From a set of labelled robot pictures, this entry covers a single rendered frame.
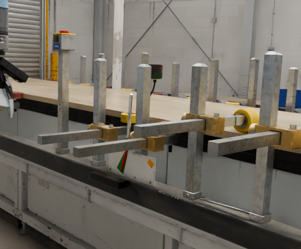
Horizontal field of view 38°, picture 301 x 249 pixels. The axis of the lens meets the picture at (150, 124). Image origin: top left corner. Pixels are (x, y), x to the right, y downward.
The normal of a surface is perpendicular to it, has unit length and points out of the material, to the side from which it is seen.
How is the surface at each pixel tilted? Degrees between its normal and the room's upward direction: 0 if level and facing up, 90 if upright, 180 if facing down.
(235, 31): 90
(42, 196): 90
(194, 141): 90
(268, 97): 90
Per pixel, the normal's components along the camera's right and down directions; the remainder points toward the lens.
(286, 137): -0.72, 0.07
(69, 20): 0.76, 0.13
